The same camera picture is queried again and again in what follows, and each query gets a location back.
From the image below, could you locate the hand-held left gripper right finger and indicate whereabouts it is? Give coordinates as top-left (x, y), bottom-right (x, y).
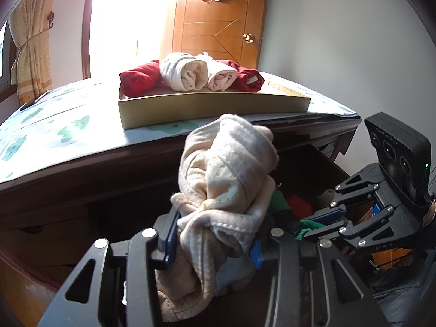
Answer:
top-left (249, 226), bottom-right (389, 327)

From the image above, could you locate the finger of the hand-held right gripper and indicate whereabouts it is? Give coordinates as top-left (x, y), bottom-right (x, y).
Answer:
top-left (301, 174), bottom-right (384, 224)
top-left (300, 206), bottom-right (397, 249)

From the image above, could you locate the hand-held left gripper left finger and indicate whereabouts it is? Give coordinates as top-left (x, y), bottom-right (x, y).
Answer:
top-left (37, 209), bottom-right (183, 327)

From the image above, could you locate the bright green underwear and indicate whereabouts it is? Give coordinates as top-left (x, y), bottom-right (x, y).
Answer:
top-left (295, 220), bottom-right (328, 241)

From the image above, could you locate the beige knit sock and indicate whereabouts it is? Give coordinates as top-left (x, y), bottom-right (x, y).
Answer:
top-left (318, 188), bottom-right (338, 209)

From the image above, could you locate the grey underwear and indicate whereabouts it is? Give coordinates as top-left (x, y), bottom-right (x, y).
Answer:
top-left (211, 252), bottom-right (256, 297)

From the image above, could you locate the dark wooden desk drawer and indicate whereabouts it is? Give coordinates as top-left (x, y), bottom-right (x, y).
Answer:
top-left (87, 143), bottom-right (375, 300)

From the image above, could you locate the dark green underwear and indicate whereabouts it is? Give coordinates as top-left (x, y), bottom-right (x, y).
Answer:
top-left (269, 189), bottom-right (300, 232)

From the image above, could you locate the beige mesh underwear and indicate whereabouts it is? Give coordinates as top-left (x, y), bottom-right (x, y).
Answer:
top-left (155, 113), bottom-right (280, 322)

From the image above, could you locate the shallow cardboard tray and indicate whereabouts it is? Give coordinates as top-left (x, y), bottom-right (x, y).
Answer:
top-left (117, 71), bottom-right (312, 131)

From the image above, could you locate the dark red labelled underwear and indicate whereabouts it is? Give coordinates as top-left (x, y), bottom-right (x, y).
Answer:
top-left (216, 59), bottom-right (265, 93)

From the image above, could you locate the bright red underwear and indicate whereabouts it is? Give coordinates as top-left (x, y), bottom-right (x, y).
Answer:
top-left (119, 60), bottom-right (164, 99)

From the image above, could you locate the cream underwear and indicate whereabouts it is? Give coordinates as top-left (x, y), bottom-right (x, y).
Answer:
top-left (159, 53), bottom-right (209, 92)

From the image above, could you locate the pale pink underwear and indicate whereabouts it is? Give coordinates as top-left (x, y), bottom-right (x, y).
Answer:
top-left (196, 51), bottom-right (239, 92)

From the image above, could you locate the small desk side drawer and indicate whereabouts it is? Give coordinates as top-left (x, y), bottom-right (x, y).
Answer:
top-left (0, 235), bottom-right (86, 270)
top-left (0, 204), bottom-right (91, 235)

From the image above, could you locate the person's dark clothing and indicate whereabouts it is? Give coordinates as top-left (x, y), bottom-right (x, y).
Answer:
top-left (370, 266), bottom-right (436, 317)

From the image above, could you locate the white cloud print tablecloth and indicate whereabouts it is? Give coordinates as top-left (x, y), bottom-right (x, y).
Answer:
top-left (0, 71), bottom-right (362, 181)

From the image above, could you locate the brown wooden door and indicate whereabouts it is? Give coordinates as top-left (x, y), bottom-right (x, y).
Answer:
top-left (158, 0), bottom-right (270, 72)

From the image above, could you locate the yellow patterned curtain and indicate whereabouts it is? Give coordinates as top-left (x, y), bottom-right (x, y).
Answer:
top-left (8, 0), bottom-right (62, 104)

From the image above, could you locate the large sliding window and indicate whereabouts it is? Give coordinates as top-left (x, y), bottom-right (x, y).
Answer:
top-left (0, 20), bottom-right (12, 87)

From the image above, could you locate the dark wooden door frame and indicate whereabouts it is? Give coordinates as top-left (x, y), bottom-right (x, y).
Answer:
top-left (82, 0), bottom-right (99, 79)

